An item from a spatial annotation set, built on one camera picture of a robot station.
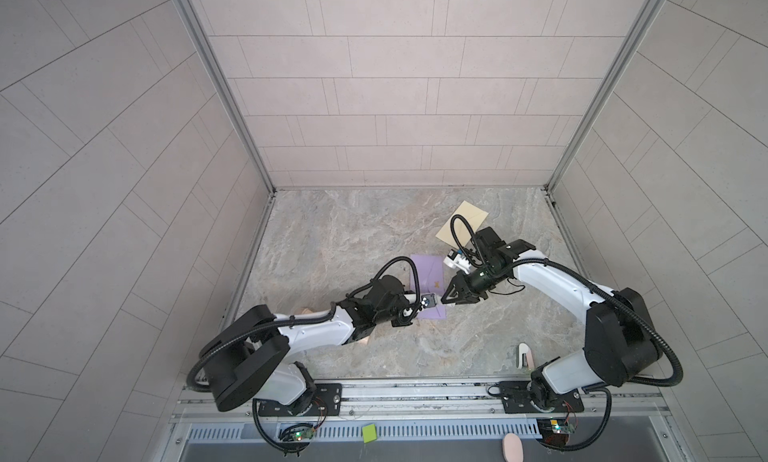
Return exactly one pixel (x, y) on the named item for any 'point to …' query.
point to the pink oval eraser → (512, 448)
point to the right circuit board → (555, 431)
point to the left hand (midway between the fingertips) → (426, 296)
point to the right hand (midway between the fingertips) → (446, 300)
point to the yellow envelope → (473, 215)
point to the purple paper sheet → (431, 281)
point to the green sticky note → (369, 433)
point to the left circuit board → (297, 434)
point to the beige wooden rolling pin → (360, 340)
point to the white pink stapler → (525, 357)
